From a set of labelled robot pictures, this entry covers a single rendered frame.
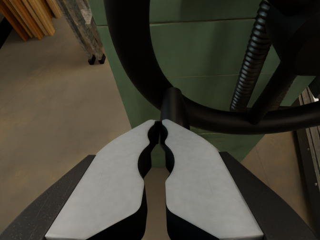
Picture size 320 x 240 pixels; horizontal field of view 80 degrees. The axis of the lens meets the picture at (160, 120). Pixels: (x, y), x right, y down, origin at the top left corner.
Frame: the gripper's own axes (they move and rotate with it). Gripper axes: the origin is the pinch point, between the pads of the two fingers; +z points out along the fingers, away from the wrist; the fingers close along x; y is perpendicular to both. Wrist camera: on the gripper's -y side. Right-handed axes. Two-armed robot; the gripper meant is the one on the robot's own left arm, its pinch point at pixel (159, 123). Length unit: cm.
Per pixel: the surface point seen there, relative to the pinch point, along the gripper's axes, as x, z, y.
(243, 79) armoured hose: 10.7, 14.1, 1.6
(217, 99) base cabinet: 13.0, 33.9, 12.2
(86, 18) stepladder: -46, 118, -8
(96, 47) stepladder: -44, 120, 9
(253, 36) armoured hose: 10.1, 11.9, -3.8
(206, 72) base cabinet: 9.0, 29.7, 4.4
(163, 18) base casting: 0.3, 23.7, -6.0
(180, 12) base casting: 3.1, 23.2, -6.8
